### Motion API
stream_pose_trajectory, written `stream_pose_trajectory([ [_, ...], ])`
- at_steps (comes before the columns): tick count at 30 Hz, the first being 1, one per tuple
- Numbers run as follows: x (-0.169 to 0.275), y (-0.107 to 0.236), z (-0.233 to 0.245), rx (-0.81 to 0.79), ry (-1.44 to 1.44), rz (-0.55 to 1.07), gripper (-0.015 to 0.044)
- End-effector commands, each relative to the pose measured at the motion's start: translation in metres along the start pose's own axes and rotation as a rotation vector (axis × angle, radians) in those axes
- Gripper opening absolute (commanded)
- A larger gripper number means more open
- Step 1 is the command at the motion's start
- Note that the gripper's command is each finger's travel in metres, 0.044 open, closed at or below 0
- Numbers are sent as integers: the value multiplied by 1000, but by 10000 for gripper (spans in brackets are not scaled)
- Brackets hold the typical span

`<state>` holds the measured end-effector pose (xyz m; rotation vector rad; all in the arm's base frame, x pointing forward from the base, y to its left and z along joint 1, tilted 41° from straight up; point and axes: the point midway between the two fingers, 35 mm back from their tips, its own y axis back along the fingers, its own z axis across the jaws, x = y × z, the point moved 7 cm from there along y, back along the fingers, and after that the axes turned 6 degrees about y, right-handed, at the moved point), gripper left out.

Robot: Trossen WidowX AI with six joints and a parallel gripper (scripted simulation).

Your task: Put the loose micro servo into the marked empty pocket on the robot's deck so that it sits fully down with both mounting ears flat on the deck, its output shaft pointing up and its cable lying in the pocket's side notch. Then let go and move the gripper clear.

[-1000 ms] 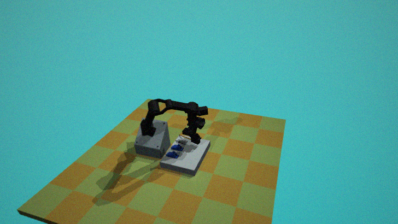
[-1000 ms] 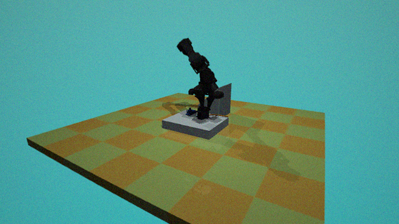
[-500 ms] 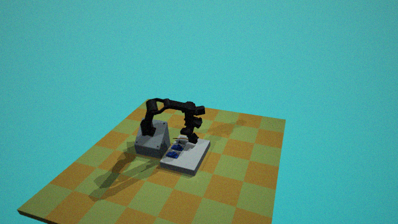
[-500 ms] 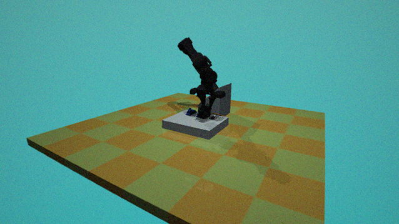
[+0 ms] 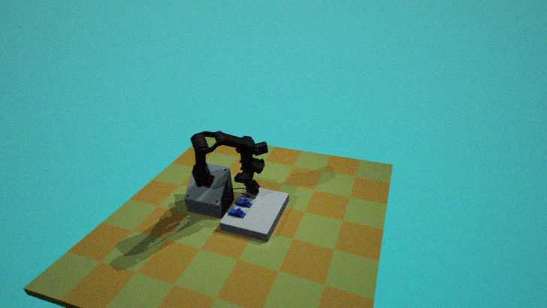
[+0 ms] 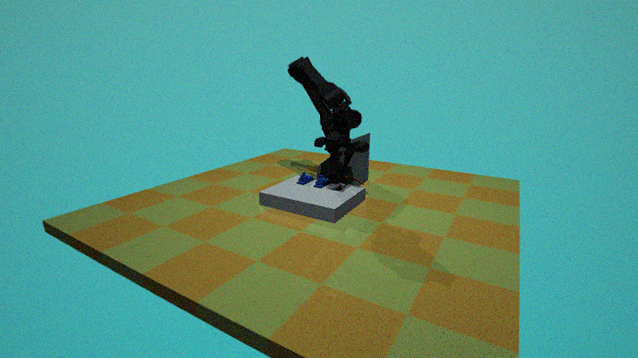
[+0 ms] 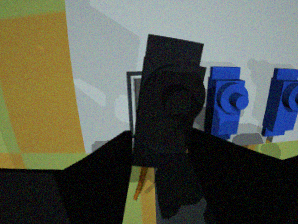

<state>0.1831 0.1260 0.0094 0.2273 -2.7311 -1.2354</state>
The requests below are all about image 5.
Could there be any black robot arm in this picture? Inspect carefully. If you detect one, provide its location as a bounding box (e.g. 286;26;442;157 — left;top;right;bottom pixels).
190;131;268;188

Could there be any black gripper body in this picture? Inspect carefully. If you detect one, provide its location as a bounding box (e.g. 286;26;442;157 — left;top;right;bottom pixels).
234;158;260;183

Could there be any white flat panel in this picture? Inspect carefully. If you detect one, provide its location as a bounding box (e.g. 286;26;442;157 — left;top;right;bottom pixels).
219;188;289;242

